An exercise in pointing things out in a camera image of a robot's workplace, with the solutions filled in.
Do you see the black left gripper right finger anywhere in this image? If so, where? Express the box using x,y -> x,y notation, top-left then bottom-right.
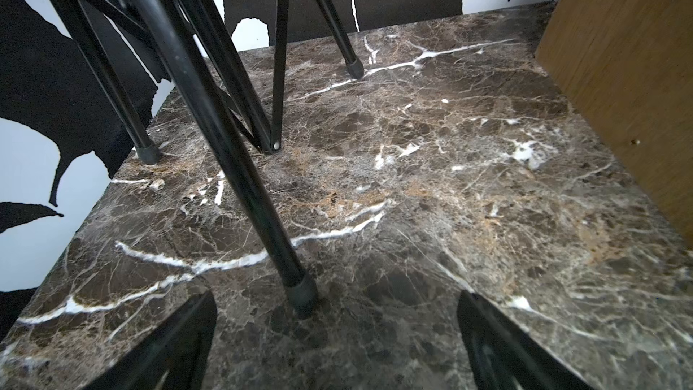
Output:
457,290 -> 591,389

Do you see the wooden shelf unit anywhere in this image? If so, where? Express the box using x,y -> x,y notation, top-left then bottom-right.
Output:
536,0 -> 692,239

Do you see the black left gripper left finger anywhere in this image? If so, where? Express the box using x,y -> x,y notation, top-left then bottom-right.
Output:
86,291 -> 218,389

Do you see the black music stand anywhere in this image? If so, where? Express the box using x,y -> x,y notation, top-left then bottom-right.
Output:
49,0 -> 365,318

